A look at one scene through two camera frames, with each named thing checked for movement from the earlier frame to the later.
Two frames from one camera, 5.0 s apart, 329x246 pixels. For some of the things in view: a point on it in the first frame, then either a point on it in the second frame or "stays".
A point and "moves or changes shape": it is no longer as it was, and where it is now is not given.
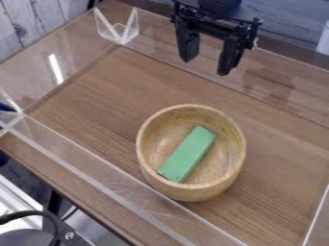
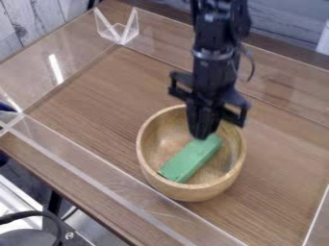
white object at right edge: [322, 43] stays
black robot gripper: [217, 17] to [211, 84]
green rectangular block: [182, 159] moves or changes shape
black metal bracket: [70, 237] stays
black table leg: [54, 205] stays
